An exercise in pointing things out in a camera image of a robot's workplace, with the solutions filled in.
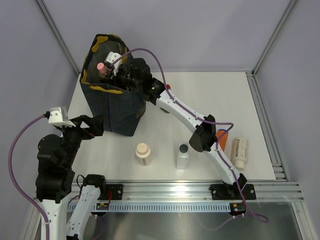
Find clear bottle black cap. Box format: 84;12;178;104
176;142;189;170

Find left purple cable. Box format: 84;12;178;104
7;113;111;240

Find slotted grey cable duct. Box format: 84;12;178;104
68;202;231;213

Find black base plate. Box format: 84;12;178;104
209;183;257;200
98;183;124;201

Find orange blue tube bottle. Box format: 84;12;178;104
216;129;229;151

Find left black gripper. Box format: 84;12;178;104
57;113;104;168

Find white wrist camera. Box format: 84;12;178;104
104;51;122;66
48;106;76;127

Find dark blue canvas bag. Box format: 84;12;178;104
79;33;146;137

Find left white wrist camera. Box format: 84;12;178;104
48;106;76;127

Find aluminium mounting rail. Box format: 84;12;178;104
106;180;304;202

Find beige bottle round cap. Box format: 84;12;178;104
135;142;152;167

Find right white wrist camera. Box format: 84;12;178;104
104;51;122;66

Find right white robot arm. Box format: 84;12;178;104
107;58;248;199

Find cream Murrayle bottle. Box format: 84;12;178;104
231;137;248;171

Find peach baby oil bottle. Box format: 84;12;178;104
96;62;111;78

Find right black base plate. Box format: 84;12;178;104
209;183;257;200

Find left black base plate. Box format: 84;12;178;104
98;183;124;201

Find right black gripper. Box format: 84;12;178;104
100;65;142;92

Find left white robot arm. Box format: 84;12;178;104
35;110;108;240

